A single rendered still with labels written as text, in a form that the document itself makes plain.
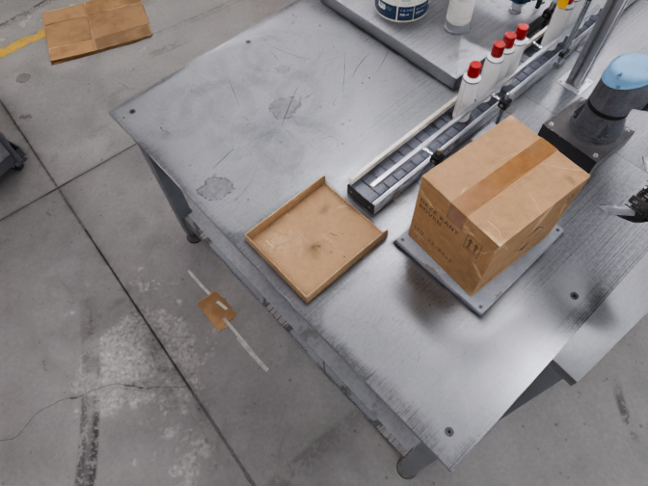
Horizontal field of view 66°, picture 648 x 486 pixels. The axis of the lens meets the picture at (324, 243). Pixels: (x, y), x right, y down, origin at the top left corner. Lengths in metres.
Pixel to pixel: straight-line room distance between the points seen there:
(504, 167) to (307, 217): 0.56
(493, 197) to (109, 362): 1.73
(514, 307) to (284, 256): 0.62
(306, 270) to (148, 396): 1.09
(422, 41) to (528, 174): 0.80
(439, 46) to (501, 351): 1.06
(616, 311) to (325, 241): 0.78
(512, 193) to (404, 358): 0.47
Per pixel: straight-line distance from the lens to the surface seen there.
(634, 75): 1.57
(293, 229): 1.42
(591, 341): 1.43
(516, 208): 1.18
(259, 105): 1.74
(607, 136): 1.68
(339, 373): 1.89
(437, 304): 1.34
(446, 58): 1.84
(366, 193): 1.43
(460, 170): 1.20
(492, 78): 1.64
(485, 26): 1.99
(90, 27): 3.76
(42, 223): 2.82
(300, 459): 2.06
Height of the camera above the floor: 2.05
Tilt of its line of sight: 60 degrees down
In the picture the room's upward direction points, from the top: 3 degrees counter-clockwise
